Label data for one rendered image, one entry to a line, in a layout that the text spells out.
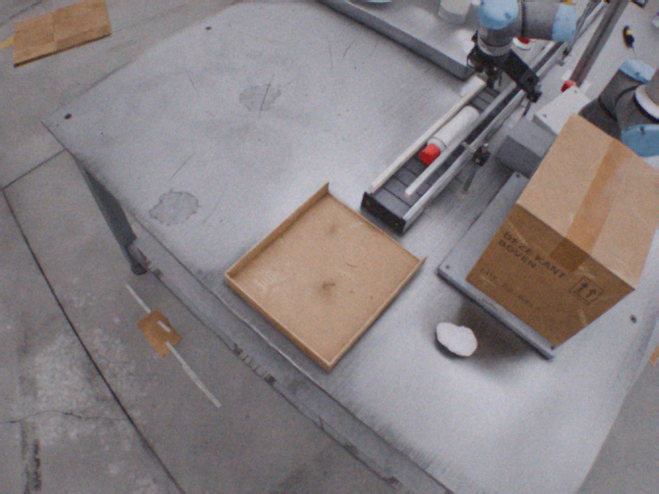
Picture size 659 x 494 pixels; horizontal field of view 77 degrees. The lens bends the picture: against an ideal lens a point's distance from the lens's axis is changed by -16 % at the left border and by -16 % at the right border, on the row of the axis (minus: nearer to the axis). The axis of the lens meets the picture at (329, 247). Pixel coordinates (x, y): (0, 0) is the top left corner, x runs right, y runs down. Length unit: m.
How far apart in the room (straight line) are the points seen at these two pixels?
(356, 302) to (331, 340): 0.09
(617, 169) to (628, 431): 1.39
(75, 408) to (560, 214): 1.64
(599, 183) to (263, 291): 0.65
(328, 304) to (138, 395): 1.03
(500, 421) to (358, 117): 0.77
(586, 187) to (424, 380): 0.45
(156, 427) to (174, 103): 1.07
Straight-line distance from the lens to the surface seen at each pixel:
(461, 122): 1.14
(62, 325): 2.00
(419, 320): 0.95
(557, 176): 0.86
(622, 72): 1.30
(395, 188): 1.03
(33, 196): 2.40
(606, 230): 0.84
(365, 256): 0.98
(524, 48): 1.27
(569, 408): 1.02
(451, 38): 1.50
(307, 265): 0.96
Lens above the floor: 1.68
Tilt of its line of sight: 60 degrees down
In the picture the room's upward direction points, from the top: 9 degrees clockwise
